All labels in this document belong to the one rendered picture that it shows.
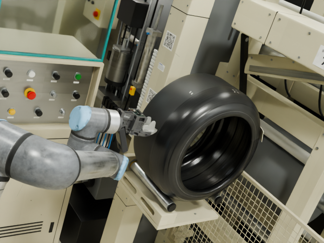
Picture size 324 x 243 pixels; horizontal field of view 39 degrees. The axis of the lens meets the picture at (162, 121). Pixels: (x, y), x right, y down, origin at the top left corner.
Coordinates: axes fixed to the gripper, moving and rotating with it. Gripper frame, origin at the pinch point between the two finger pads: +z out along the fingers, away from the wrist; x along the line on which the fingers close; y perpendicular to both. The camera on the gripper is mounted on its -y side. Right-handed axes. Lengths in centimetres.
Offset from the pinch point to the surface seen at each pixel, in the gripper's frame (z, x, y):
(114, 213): 28, 33, -68
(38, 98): -20, 64, -20
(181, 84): 11.2, 8.4, 19.2
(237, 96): 27.7, -8.2, 24.3
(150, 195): 17.4, 3.9, -34.4
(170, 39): 16.3, 32.0, 31.4
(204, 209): 47, -5, -37
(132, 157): 15.7, 23.7, -26.8
